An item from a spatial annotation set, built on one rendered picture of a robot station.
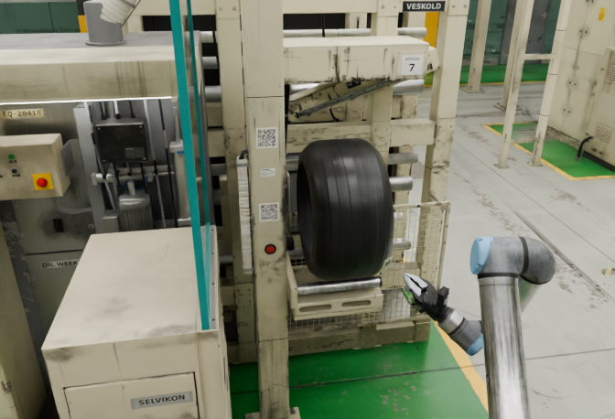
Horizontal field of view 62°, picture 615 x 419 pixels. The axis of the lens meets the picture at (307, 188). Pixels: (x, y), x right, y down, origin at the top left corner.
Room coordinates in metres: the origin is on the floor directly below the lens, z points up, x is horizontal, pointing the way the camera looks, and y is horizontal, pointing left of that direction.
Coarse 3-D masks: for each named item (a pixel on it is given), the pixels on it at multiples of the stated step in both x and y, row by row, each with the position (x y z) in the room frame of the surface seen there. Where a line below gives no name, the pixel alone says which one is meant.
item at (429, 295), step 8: (424, 288) 1.62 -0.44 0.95; (432, 288) 1.59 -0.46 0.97; (424, 296) 1.56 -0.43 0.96; (432, 296) 1.57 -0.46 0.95; (416, 304) 1.59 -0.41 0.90; (424, 304) 1.55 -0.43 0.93; (432, 304) 1.54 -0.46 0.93; (432, 312) 1.57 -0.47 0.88; (448, 312) 1.53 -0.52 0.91; (440, 320) 1.52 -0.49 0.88
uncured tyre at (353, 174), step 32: (320, 160) 1.73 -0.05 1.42; (352, 160) 1.74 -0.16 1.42; (320, 192) 1.64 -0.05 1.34; (352, 192) 1.63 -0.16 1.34; (384, 192) 1.66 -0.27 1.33; (320, 224) 1.59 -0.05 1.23; (352, 224) 1.58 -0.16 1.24; (384, 224) 1.61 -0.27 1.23; (320, 256) 1.59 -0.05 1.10; (352, 256) 1.58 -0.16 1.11; (384, 256) 1.62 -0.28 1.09
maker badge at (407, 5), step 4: (404, 4) 2.40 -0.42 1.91; (408, 4) 2.40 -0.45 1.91; (412, 4) 2.41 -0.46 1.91; (416, 4) 2.41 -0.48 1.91; (420, 4) 2.41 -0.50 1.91; (424, 4) 2.42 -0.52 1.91; (428, 4) 2.42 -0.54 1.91; (432, 4) 2.42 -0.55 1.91; (436, 4) 2.43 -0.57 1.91; (440, 4) 2.43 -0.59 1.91; (444, 4) 2.43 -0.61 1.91; (404, 8) 2.40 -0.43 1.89; (408, 8) 2.40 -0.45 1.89; (412, 8) 2.41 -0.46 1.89; (416, 8) 2.41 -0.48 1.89; (420, 8) 2.41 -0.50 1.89; (424, 8) 2.42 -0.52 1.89; (428, 8) 2.42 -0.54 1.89; (432, 8) 2.42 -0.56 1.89; (436, 8) 2.43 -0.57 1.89; (440, 8) 2.43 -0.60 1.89; (444, 8) 2.43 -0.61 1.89
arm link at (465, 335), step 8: (464, 320) 1.52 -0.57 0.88; (456, 328) 1.49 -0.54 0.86; (464, 328) 1.49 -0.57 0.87; (472, 328) 1.50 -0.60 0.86; (448, 336) 1.51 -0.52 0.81; (456, 336) 1.49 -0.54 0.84; (464, 336) 1.48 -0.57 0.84; (472, 336) 1.48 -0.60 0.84; (480, 336) 1.48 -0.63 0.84; (464, 344) 1.47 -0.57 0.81; (472, 344) 1.46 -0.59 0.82; (480, 344) 1.46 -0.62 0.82; (472, 352) 1.46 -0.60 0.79
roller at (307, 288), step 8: (344, 280) 1.71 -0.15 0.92; (352, 280) 1.71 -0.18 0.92; (360, 280) 1.72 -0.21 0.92; (368, 280) 1.72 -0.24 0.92; (376, 280) 1.72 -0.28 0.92; (304, 288) 1.67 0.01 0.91; (312, 288) 1.67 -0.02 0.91; (320, 288) 1.68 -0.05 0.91; (328, 288) 1.68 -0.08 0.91; (336, 288) 1.69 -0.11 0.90; (344, 288) 1.69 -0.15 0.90; (352, 288) 1.70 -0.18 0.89; (360, 288) 1.71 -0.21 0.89
